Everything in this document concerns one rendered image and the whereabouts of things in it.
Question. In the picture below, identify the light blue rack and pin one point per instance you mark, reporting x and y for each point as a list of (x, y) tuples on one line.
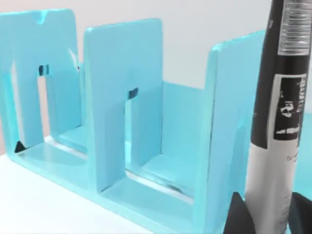
[(146, 102)]

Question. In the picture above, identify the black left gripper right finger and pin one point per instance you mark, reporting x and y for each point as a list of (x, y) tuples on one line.
[(302, 214)]

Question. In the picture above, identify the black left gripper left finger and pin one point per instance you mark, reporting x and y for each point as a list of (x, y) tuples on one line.
[(235, 214)]

